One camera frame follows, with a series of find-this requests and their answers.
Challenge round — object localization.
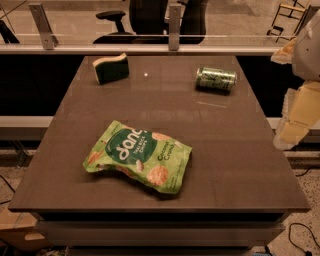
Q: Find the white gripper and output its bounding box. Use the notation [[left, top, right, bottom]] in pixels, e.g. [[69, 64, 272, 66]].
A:
[[271, 10, 320, 150]]

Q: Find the green soda can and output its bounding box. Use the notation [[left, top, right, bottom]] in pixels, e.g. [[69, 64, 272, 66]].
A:
[[196, 67, 237, 92]]

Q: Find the wooden stool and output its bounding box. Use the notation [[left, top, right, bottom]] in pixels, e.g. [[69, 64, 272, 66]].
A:
[[266, 0, 320, 42]]

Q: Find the black office chair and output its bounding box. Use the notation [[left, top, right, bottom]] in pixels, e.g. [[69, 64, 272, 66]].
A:
[[93, 0, 208, 44]]

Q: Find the green rice chips bag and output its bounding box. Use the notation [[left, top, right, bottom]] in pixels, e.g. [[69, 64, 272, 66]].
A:
[[83, 121, 192, 194]]

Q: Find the green yellow sponge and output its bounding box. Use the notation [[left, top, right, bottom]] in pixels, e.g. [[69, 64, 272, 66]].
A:
[[92, 53, 129, 85]]

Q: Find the cardboard box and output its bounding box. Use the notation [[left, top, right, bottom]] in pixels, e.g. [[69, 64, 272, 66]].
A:
[[0, 207, 51, 252]]

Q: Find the horizontal metal rail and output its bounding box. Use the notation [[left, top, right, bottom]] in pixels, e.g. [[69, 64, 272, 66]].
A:
[[0, 44, 280, 56]]

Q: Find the middle metal rail bracket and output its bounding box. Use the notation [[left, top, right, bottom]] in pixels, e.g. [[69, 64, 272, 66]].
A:
[[168, 4, 181, 51]]

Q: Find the metal rail bracket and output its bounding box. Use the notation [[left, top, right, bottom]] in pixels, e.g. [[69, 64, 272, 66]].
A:
[[29, 3, 58, 50], [168, 4, 181, 51]]

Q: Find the black floor cable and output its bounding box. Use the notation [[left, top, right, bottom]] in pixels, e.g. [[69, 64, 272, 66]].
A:
[[288, 222, 320, 256]]

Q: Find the left metal rail bracket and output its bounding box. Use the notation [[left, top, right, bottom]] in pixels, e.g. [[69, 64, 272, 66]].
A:
[[29, 3, 58, 50]]

